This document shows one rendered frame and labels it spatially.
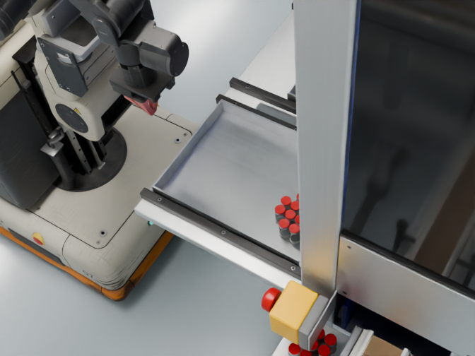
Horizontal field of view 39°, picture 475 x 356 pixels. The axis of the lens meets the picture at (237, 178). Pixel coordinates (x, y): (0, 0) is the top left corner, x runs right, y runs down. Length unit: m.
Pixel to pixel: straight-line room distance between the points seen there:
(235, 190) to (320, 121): 0.64
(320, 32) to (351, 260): 0.43
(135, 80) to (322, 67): 0.53
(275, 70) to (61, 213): 0.92
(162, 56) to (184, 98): 1.65
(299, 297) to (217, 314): 1.14
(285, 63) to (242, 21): 1.41
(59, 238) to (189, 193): 0.83
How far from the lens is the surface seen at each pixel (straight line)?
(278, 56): 1.60
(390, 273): 0.97
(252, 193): 1.37
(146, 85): 1.17
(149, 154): 2.22
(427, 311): 1.01
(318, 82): 0.71
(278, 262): 1.27
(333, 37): 0.65
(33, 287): 2.42
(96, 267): 2.07
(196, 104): 2.69
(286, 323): 1.08
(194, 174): 1.41
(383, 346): 1.18
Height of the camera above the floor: 2.03
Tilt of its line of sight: 56 degrees down
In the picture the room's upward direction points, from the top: 9 degrees counter-clockwise
